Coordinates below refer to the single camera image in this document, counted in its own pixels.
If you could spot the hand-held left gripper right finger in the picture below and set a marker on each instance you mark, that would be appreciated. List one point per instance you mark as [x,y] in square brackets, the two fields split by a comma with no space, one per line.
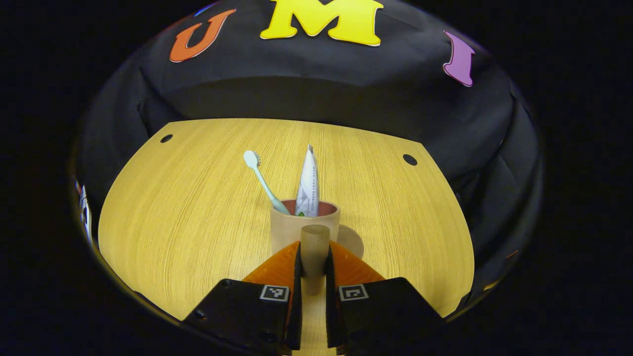
[332,316]

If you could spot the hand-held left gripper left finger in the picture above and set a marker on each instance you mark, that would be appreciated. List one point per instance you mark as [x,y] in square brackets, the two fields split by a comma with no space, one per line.
[295,316]

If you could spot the brown round coaster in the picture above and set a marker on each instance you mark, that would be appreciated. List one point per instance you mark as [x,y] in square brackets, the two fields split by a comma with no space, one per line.
[352,242]

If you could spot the beige cup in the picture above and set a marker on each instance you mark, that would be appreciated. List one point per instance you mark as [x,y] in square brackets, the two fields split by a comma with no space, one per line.
[287,232]

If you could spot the white toothpaste tube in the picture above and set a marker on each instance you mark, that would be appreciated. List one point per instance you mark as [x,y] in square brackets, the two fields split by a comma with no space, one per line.
[307,188]

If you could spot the pale mint toothbrush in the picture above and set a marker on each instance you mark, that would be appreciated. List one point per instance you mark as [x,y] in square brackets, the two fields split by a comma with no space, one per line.
[264,185]

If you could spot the wooden desktop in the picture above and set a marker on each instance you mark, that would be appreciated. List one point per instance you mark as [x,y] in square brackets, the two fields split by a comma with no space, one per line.
[173,222]

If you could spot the black backdrop cloth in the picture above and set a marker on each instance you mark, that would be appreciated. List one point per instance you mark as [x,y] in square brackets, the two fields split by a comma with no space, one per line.
[321,84]

